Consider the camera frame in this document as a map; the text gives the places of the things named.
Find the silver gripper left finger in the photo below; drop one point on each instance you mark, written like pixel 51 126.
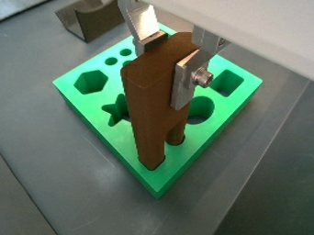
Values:
pixel 141 22

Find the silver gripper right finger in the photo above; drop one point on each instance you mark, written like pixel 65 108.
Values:
pixel 191 72

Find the brown square-circle peg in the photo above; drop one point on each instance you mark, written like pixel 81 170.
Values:
pixel 156 123

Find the dark grey curved block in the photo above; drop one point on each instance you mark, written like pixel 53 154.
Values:
pixel 88 18

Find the green shape-sorting block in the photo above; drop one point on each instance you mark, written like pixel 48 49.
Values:
pixel 93 93

